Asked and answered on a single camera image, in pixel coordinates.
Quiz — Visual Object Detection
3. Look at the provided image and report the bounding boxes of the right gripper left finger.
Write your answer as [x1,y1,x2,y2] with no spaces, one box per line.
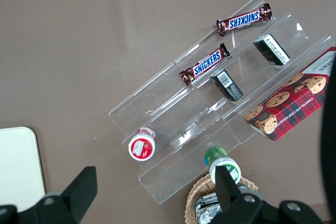
[34,166,98,224]

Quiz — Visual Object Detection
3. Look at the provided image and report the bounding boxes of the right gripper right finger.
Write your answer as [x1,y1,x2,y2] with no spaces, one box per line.
[214,165,266,224]

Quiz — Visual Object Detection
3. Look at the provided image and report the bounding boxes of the light wicker basket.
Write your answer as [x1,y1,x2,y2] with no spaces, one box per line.
[185,173,259,224]

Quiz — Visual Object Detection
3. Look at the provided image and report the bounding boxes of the cream plastic tray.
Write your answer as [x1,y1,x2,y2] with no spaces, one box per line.
[0,126,47,213]

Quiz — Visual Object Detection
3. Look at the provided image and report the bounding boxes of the silver foil pack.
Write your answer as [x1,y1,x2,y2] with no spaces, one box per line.
[194,205,224,224]
[194,191,220,207]

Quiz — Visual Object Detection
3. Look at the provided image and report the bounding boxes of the green yogurt cup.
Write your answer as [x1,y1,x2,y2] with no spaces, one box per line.
[204,146,242,185]

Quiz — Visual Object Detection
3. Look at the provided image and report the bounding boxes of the red strawberry yogurt cup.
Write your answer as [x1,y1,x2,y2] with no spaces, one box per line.
[128,126,158,161]

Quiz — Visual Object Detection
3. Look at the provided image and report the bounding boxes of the clear acrylic stepped display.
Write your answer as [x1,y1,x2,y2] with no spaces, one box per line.
[108,0,336,205]

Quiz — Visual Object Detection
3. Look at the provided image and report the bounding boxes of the small black carton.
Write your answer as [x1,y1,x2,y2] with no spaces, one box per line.
[253,34,291,67]
[209,69,244,102]

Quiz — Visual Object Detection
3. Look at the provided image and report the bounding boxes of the tartan chocolate chip cookie box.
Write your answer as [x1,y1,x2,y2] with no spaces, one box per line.
[244,47,336,142]

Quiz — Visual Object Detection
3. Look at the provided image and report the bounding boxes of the Snickers chocolate bar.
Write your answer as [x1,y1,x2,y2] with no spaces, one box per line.
[179,42,231,87]
[216,3,272,37]

